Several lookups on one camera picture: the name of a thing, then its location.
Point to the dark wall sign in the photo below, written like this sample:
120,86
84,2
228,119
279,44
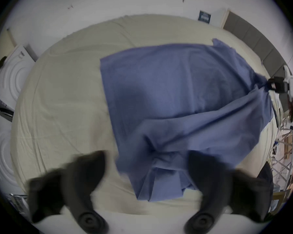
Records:
205,16

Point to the blue garment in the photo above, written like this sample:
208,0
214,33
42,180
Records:
185,101

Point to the grey padded headboard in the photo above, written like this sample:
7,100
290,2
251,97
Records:
256,40

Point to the white washing machine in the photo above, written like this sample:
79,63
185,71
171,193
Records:
2,155
12,79

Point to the white metal rack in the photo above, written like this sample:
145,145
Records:
287,150

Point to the bed with beige sheet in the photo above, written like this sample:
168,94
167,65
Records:
63,101

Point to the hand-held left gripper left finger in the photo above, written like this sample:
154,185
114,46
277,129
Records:
80,179

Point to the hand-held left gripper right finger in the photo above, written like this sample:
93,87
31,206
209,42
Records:
210,179

